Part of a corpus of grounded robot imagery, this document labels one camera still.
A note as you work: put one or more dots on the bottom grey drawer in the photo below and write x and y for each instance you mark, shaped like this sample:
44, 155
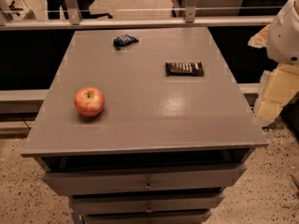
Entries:
173, 217

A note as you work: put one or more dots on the red apple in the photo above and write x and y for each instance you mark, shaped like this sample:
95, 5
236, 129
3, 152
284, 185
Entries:
89, 102

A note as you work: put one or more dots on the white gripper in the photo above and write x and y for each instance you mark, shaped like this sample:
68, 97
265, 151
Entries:
285, 41

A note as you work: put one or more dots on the grey drawer cabinet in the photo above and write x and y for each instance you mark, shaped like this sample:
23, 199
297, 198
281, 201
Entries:
150, 119

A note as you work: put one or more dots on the blue snack packet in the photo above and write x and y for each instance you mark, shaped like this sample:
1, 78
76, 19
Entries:
123, 41

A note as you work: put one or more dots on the middle grey drawer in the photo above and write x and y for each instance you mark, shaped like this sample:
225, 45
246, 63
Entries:
146, 204

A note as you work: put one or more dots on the grey drawer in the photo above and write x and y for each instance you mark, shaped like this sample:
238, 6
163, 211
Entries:
146, 204
173, 217
138, 180

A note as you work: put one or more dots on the black office chair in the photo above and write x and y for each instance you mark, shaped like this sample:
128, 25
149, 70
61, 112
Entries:
79, 0

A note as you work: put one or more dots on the top grey drawer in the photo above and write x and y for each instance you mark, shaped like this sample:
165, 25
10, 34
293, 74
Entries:
138, 180

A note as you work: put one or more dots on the black rxbar chocolate bar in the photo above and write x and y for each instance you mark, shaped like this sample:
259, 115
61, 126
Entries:
184, 69

